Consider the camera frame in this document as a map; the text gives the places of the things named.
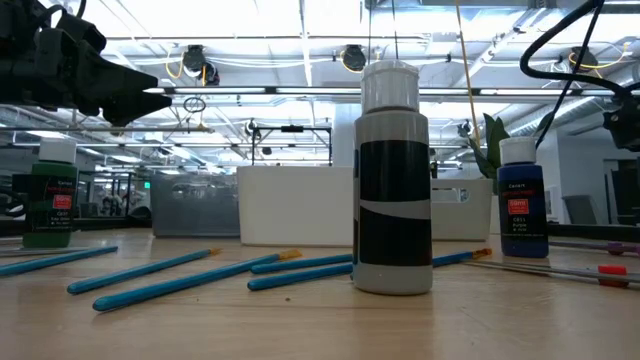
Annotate yellow hanging cable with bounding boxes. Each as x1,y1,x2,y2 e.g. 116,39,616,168
453,0,482,149

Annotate white plastic bin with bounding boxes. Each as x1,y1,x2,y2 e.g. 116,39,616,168
237,165,355,248

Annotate long ceiling light strip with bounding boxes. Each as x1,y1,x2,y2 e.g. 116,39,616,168
142,85,619,97

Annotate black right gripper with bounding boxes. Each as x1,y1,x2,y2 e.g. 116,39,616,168
602,93,640,152

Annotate green leafy plant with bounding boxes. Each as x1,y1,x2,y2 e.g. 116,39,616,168
468,110,557,181

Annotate black metal frame stand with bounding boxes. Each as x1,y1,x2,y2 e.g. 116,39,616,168
251,124,334,167

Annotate red-handled scissors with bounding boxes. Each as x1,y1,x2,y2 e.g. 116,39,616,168
462,258,640,290

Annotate black aluminium rig frame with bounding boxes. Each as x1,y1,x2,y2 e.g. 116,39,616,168
0,217,640,245

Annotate purple-handled scissors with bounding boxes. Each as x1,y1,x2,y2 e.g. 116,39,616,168
548,240,640,257

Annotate black hanging cable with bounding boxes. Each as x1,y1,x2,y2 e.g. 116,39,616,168
366,0,374,64
391,0,401,61

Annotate green paint bottle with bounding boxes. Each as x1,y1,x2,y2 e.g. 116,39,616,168
21,138,80,250

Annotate grey chair back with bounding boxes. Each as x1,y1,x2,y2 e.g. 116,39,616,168
562,194,599,225

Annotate black ceiling cable reel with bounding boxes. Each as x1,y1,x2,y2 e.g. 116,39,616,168
340,43,369,74
181,43,221,87
568,45,600,72

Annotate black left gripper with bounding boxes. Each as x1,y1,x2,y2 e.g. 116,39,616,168
0,0,174,128

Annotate dark blue paint bottle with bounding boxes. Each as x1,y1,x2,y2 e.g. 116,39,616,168
496,136,550,259

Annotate thick black gripper cable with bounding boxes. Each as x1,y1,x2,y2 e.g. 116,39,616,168
518,0,632,97

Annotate hanging black wire loop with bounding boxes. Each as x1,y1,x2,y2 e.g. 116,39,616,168
182,95,208,114

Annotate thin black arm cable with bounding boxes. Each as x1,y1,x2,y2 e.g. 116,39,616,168
535,0,604,150

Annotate dark translucent plastic bin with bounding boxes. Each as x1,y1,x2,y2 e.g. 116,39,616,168
149,173,241,238

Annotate light grey plastic bin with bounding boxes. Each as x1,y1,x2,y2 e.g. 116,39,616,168
430,178,496,243

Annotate black paint bottle white cap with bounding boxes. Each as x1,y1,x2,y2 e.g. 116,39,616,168
352,59,434,296

